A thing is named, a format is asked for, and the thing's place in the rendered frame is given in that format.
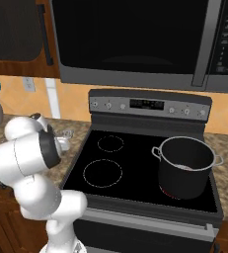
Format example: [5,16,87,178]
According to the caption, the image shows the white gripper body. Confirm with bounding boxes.
[53,128,76,153]

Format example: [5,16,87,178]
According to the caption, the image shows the silver microwave handle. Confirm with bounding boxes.
[190,0,224,88]

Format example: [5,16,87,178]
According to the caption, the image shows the black cupboard door handle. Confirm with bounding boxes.
[37,3,55,66]

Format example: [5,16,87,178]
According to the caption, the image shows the black and silver microwave oven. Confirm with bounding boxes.
[49,0,228,95]

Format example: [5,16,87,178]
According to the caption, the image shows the white wall socket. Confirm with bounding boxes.
[22,76,37,94]

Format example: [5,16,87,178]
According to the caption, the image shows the brown wooden cupboard door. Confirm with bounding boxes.
[0,0,61,80]

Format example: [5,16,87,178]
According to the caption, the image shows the silver oven door handle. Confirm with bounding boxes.
[80,209,220,243]

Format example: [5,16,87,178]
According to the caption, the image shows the black cooking pot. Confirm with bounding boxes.
[151,135,225,201]

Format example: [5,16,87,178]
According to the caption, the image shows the black and silver stove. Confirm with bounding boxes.
[58,88,225,253]

